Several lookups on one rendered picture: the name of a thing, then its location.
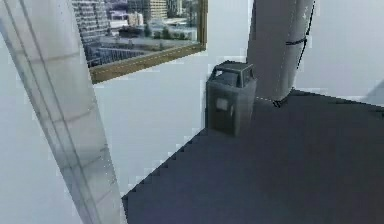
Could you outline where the dark grey trash bin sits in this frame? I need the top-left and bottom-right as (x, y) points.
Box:
(204, 60), (258, 137)

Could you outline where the wooden framed window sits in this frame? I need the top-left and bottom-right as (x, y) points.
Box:
(71, 0), (209, 85)

